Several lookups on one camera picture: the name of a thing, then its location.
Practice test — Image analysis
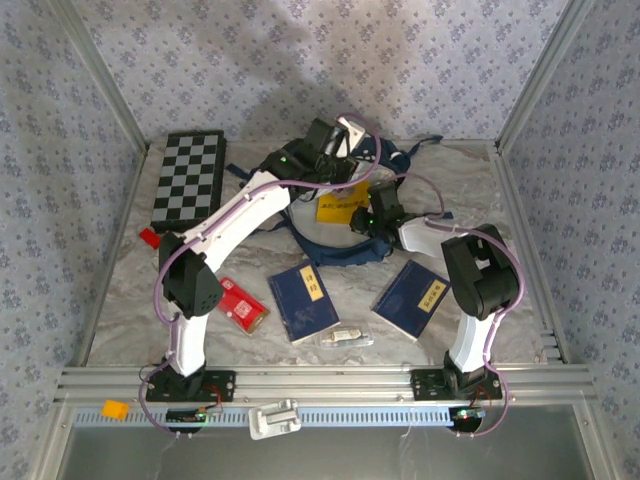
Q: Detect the yellow cartoon cover book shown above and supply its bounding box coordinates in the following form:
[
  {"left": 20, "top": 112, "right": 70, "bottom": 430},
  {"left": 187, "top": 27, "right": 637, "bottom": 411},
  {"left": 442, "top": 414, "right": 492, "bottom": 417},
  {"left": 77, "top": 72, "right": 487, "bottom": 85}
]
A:
[{"left": 315, "top": 180, "right": 372, "bottom": 227}]

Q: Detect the navy blue student backpack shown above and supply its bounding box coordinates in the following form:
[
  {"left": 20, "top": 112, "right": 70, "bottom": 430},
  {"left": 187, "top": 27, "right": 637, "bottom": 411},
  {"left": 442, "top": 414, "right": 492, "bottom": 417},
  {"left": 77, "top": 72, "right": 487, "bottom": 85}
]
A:
[{"left": 224, "top": 133, "right": 454, "bottom": 267}]

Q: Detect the blue book with yellow label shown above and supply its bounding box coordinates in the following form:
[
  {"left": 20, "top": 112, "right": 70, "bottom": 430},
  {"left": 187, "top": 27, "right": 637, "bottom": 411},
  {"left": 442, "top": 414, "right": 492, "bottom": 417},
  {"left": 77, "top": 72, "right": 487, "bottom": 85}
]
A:
[
  {"left": 267, "top": 258, "right": 340, "bottom": 347},
  {"left": 371, "top": 258, "right": 454, "bottom": 343}
]

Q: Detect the clear plastic bag with items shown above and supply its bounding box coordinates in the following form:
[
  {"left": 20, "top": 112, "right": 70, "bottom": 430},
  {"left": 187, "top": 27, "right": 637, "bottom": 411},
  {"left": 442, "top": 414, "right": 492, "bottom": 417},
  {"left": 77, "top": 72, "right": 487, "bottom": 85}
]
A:
[{"left": 317, "top": 327, "right": 376, "bottom": 350}]

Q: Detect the red gold box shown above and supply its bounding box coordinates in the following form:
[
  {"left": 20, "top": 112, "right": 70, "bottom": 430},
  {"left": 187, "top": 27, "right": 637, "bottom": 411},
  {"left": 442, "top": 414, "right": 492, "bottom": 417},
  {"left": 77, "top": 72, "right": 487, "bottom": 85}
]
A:
[{"left": 217, "top": 276, "right": 272, "bottom": 336}]

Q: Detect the folding black grey chessboard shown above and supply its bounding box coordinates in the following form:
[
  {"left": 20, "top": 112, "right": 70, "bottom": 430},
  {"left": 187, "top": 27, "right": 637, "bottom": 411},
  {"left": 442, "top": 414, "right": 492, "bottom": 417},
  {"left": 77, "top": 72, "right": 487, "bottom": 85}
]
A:
[{"left": 149, "top": 130, "right": 227, "bottom": 234}]

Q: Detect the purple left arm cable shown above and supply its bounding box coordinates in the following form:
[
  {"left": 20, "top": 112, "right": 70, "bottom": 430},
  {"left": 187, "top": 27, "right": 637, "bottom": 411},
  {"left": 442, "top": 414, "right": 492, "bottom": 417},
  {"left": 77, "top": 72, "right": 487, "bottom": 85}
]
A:
[{"left": 139, "top": 113, "right": 385, "bottom": 441}]

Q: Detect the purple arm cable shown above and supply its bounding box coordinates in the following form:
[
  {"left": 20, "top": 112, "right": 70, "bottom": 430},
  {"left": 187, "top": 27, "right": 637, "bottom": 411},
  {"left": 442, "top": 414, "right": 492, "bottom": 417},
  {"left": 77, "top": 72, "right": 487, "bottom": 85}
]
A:
[
  {"left": 399, "top": 172, "right": 527, "bottom": 440},
  {"left": 139, "top": 113, "right": 385, "bottom": 441}
]

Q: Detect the aluminium side rail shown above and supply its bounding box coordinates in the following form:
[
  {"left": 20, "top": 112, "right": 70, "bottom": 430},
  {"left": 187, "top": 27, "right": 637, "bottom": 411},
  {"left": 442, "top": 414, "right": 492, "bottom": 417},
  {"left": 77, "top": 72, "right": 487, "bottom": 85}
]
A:
[
  {"left": 492, "top": 147, "right": 574, "bottom": 364},
  {"left": 72, "top": 147, "right": 151, "bottom": 369}
]

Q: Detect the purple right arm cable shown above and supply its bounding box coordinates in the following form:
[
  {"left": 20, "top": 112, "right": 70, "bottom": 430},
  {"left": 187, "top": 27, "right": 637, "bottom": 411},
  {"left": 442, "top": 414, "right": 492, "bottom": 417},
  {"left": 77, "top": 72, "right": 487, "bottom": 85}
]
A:
[{"left": 399, "top": 172, "right": 527, "bottom": 440}]

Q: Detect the aluminium mounting rail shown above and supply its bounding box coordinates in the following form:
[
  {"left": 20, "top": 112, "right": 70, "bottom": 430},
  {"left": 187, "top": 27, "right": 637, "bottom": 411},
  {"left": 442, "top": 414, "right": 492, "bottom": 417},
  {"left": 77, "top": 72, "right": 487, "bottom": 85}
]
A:
[{"left": 53, "top": 364, "right": 595, "bottom": 404}]

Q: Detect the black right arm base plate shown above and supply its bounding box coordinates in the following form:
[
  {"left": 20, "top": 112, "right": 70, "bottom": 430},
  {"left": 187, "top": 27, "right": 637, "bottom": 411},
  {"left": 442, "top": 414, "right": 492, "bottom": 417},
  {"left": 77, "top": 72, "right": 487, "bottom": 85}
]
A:
[{"left": 409, "top": 368, "right": 504, "bottom": 401}]

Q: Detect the blue slotted cable duct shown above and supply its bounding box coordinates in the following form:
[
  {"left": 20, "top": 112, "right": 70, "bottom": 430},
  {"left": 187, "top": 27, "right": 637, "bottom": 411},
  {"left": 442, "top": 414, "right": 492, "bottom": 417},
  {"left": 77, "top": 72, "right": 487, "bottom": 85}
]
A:
[{"left": 72, "top": 405, "right": 459, "bottom": 429}]

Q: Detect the aluminium frame post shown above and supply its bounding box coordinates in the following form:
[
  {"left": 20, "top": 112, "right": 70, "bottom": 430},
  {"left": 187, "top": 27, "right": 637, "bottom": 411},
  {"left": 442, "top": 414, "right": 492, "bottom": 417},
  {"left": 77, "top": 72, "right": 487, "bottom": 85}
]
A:
[
  {"left": 47, "top": 0, "right": 151, "bottom": 154},
  {"left": 494, "top": 0, "right": 596, "bottom": 152}
]

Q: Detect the white plastic bracket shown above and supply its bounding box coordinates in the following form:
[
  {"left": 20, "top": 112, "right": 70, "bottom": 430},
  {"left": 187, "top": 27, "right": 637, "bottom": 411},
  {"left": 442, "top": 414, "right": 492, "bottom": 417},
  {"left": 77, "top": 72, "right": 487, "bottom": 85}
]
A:
[{"left": 248, "top": 398, "right": 303, "bottom": 441}]

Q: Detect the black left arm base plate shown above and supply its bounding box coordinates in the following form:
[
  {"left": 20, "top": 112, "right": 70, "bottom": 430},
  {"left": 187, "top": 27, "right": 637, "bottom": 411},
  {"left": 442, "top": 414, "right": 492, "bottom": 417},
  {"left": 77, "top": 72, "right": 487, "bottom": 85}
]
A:
[{"left": 144, "top": 368, "right": 237, "bottom": 404}]

